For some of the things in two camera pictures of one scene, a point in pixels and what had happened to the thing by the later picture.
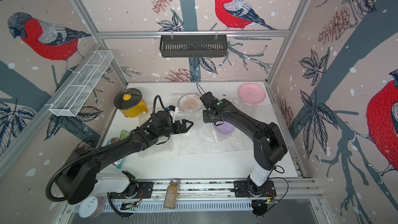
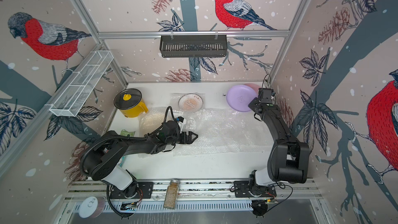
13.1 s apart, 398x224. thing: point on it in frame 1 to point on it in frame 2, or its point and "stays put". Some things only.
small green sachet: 124,134 stays put
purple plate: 226,128 to 239,97
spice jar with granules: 171,194 stays put
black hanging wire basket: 189,46 stays put
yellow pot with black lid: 129,100 stays put
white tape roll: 91,207 stays put
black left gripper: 183,126 to 188,136
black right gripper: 205,118 to 253,102
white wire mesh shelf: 71,98 stays put
